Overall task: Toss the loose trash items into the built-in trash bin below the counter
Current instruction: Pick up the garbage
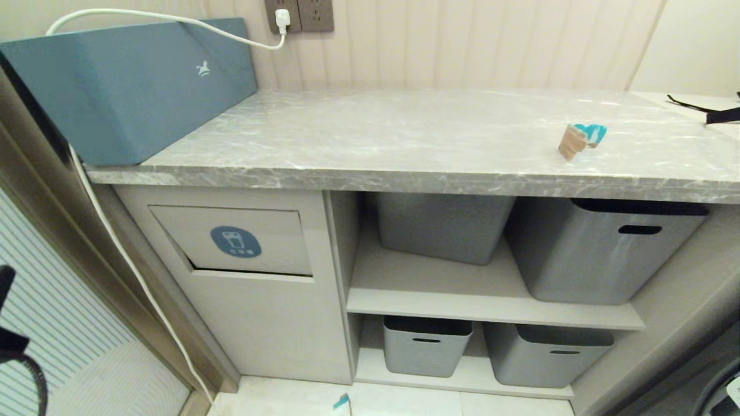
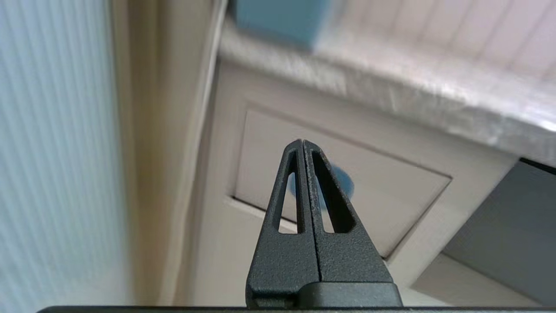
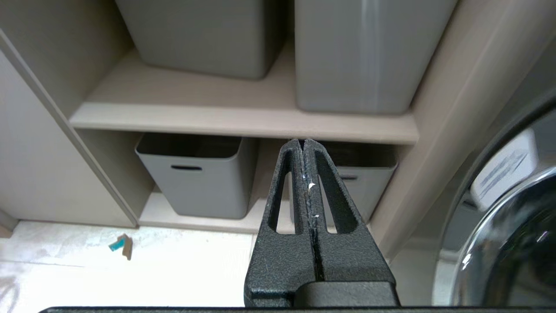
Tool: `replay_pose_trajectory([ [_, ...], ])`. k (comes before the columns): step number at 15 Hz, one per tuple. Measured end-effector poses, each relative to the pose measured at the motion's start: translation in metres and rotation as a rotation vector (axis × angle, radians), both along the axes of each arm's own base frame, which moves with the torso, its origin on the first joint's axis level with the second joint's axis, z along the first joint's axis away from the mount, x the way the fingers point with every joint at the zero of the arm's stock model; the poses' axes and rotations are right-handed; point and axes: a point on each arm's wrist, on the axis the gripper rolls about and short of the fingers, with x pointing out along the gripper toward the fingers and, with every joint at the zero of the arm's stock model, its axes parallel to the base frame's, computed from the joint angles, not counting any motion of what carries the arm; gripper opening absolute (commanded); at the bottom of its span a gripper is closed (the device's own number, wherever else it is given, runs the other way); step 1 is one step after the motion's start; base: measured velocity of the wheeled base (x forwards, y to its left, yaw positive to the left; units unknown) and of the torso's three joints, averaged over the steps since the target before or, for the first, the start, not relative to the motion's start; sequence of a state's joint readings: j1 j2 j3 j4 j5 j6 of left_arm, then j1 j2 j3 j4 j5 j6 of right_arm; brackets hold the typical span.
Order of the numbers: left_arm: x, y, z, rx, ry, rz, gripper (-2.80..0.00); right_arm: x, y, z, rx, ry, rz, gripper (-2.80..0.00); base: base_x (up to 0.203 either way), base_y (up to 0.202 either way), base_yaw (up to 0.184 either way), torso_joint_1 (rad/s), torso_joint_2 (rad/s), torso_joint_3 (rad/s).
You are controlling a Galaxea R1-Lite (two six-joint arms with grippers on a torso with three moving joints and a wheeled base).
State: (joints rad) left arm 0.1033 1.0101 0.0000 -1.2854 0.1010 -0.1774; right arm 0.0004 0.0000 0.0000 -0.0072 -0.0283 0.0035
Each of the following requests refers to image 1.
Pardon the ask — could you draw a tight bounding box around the grey storage bin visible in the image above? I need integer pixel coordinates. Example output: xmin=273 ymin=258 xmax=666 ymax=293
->
xmin=376 ymin=192 xmax=517 ymax=266
xmin=505 ymin=198 xmax=711 ymax=306
xmin=382 ymin=315 xmax=474 ymax=379
xmin=483 ymin=322 xmax=616 ymax=389

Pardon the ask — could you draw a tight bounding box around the trash bin flap door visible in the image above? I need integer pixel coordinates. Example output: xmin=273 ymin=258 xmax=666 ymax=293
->
xmin=149 ymin=205 xmax=313 ymax=277

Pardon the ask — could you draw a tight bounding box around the pale counter cabinet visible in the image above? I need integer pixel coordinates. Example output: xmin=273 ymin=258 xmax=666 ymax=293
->
xmin=87 ymin=184 xmax=740 ymax=416

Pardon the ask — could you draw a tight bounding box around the pale shelf board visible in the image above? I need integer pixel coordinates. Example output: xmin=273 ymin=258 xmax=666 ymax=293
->
xmin=346 ymin=231 xmax=646 ymax=332

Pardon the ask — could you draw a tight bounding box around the crumpled brown teal wrapper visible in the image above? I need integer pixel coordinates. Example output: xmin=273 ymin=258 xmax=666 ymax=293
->
xmin=558 ymin=123 xmax=608 ymax=162

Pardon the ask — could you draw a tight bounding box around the teal box appliance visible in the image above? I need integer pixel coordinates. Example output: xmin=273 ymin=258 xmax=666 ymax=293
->
xmin=0 ymin=17 xmax=258 ymax=167

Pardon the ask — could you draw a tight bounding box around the striped sliding door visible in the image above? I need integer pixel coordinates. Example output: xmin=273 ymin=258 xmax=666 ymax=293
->
xmin=0 ymin=188 xmax=193 ymax=416

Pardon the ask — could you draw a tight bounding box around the grey wall outlet panel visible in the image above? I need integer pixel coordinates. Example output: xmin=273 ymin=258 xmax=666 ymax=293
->
xmin=265 ymin=0 xmax=335 ymax=34

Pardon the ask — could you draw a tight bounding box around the white power cable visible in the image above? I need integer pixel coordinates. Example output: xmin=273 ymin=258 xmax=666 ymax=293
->
xmin=68 ymin=144 xmax=219 ymax=416
xmin=46 ymin=8 xmax=291 ymax=51

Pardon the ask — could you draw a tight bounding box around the black strap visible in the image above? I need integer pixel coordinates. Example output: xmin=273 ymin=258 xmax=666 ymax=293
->
xmin=667 ymin=92 xmax=740 ymax=127

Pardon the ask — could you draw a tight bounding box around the black cable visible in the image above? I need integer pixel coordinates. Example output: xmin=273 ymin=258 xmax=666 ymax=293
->
xmin=16 ymin=350 xmax=49 ymax=416

